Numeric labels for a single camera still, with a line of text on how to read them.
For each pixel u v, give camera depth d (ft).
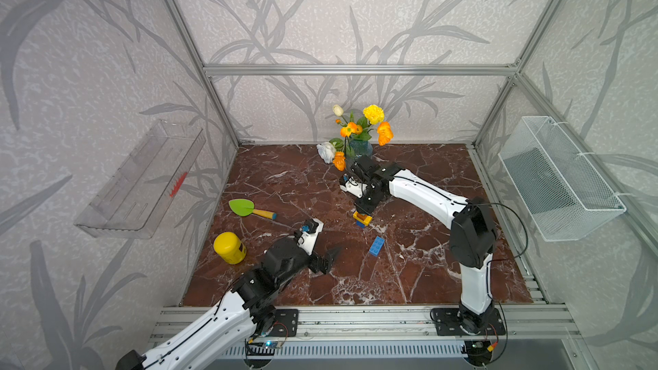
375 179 2.11
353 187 2.60
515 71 3.07
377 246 2.90
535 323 2.47
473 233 1.62
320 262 2.23
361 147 3.25
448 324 2.41
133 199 2.18
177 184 2.22
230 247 2.58
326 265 2.23
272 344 2.31
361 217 2.94
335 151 2.72
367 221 2.93
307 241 2.17
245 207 3.24
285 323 2.40
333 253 2.96
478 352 2.33
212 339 1.62
